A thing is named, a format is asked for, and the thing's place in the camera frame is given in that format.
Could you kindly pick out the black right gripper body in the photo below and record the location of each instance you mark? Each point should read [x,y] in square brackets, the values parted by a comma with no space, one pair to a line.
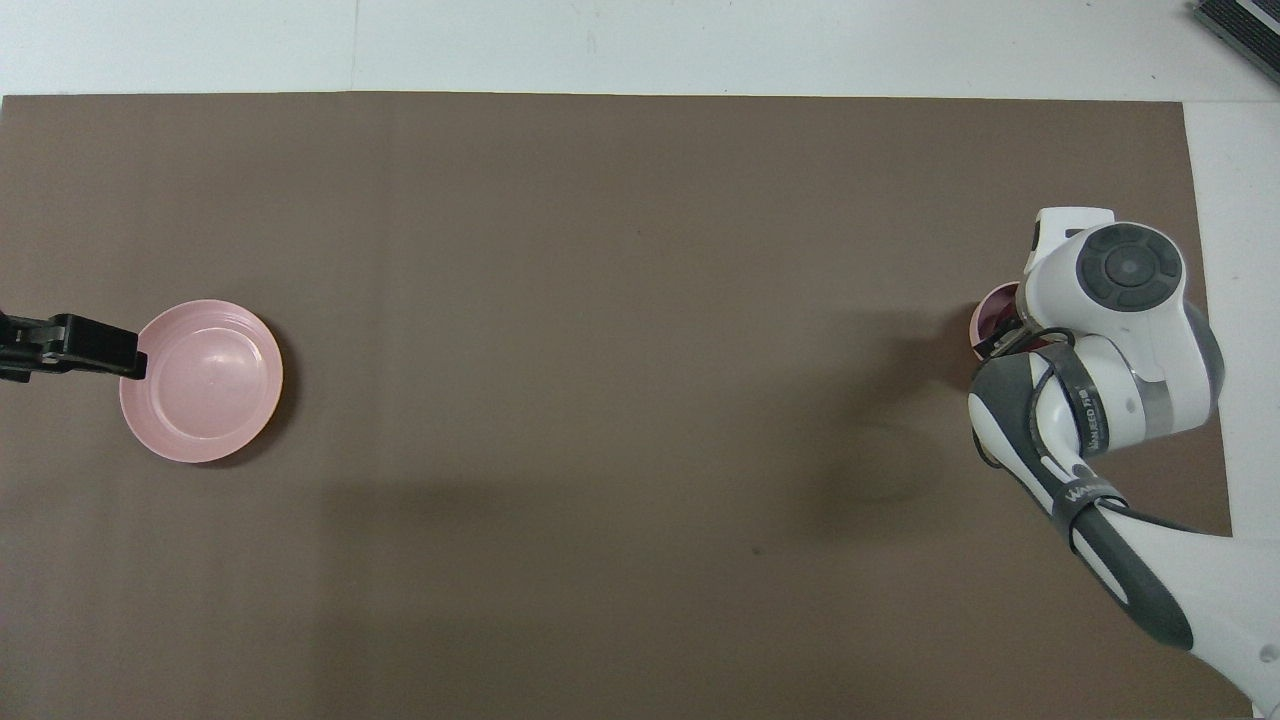
[1010,340]

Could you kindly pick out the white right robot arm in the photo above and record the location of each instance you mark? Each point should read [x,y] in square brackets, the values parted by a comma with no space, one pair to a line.
[1130,320]

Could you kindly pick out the pink bowl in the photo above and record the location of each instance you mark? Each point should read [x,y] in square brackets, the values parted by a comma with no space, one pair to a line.
[978,320]

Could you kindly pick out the pink plate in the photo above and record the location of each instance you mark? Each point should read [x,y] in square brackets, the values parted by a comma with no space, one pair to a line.
[215,385]

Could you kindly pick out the grey ribbed device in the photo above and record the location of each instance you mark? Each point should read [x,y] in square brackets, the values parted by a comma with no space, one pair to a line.
[1245,30]

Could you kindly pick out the brown table mat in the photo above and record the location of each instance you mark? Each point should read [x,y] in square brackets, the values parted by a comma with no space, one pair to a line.
[600,400]

